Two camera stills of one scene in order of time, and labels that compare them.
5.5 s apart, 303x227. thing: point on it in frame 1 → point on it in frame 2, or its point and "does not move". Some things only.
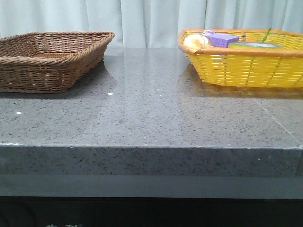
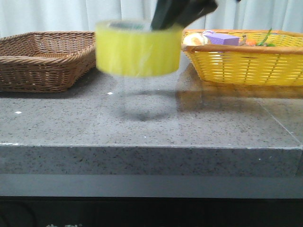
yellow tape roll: [254, 45] → [131, 48]
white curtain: [148, 23] does not move
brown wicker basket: [50, 62] does not move
